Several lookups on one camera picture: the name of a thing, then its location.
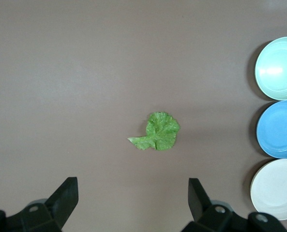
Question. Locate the pale green round plate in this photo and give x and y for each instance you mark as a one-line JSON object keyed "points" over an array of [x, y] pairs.
{"points": [[278, 70]]}

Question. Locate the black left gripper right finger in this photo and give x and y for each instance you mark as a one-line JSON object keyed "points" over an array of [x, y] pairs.
{"points": [[211, 217]]}

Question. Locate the brown table mat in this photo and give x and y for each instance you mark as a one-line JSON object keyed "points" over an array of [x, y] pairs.
{"points": [[61, 72]]}

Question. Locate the green lettuce leaf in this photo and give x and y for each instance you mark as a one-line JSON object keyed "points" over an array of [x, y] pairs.
{"points": [[162, 130]]}

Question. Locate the blue round plate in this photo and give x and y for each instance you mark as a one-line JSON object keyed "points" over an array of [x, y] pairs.
{"points": [[278, 129]]}

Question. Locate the beige round plate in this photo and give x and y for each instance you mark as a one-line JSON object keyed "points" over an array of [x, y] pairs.
{"points": [[276, 191]]}

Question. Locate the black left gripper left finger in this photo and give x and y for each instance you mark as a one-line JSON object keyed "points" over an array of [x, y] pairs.
{"points": [[49, 215]]}

